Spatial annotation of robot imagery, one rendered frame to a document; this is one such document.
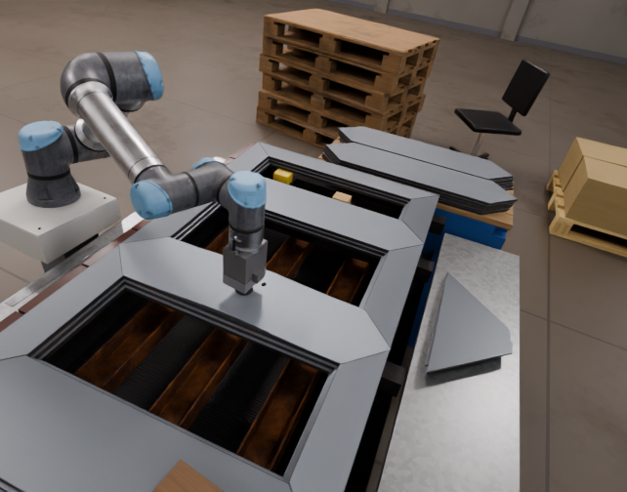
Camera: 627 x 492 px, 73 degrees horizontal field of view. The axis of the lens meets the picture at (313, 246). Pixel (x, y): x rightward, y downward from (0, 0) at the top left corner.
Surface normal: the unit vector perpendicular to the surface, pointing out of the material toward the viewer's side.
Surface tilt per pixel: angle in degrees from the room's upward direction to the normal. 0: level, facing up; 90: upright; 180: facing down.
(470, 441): 0
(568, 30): 90
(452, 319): 0
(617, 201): 90
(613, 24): 90
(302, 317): 3
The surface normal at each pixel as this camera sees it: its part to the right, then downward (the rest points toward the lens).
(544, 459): 0.12, -0.78
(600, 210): -0.41, 0.52
